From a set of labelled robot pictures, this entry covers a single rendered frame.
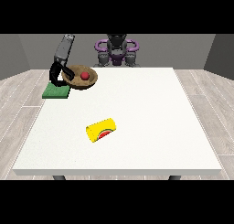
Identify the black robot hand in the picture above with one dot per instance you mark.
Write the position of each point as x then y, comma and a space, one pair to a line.
55, 73

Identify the brown wooden bowl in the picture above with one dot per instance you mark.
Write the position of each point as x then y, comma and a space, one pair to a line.
88, 83

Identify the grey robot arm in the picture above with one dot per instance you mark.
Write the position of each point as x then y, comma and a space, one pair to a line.
63, 51

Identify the green square pad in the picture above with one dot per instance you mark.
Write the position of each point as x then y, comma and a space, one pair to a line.
55, 92

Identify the small red ball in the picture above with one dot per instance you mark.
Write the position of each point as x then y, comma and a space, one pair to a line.
84, 76

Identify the grey robot trunk purple rings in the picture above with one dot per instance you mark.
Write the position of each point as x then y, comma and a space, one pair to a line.
116, 52

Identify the dark table leg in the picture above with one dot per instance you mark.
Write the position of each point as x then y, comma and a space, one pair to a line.
175, 177
59, 177

